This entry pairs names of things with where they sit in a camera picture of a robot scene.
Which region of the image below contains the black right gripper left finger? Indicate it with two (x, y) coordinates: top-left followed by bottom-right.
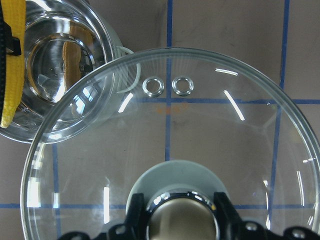
(56, 192), (148, 240)

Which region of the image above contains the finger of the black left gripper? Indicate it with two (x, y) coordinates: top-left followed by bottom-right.
(0, 0), (22, 118)

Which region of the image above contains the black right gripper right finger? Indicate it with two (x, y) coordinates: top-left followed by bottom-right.
(213, 192), (320, 240)

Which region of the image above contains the yellow corn cob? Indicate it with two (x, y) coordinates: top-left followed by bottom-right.
(0, 0), (28, 130)

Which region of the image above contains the pale green electric pot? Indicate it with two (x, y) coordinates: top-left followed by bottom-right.
(0, 0), (130, 144)

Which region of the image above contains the glass pot lid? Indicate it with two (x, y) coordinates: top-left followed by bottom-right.
(20, 48), (320, 240)

